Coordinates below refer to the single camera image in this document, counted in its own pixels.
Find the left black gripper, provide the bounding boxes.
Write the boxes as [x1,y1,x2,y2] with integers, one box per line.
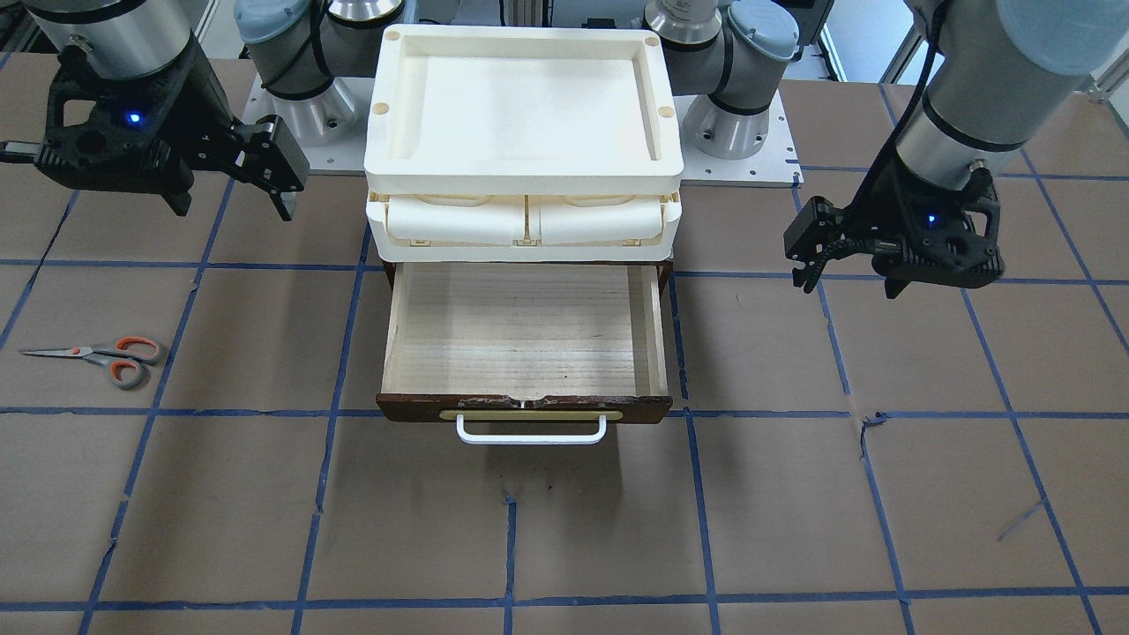
[785,198,863,294]

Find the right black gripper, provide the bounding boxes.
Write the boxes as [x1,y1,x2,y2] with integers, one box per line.
[195,114,310,221]

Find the grey orange handled scissors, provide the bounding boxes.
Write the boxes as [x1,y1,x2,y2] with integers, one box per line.
[20,336,167,390]

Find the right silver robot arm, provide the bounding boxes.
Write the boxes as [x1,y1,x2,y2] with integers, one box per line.
[3,1,406,221]

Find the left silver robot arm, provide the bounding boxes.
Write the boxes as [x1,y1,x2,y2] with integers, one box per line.
[642,1,1126,298]

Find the cream plastic tray organizer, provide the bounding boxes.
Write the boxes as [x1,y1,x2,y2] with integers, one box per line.
[364,25,683,264]

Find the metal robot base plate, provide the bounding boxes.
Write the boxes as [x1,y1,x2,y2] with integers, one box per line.
[240,73,804,188]

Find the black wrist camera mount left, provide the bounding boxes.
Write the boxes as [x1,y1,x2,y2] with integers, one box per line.
[846,157,1005,301]

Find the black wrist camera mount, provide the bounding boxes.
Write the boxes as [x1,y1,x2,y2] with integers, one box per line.
[3,35,240,216]
[846,157,1005,301]

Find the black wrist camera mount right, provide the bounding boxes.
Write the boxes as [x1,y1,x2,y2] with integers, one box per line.
[3,35,240,216]

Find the white drawer handle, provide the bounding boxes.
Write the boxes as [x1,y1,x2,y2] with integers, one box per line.
[455,414,609,445]

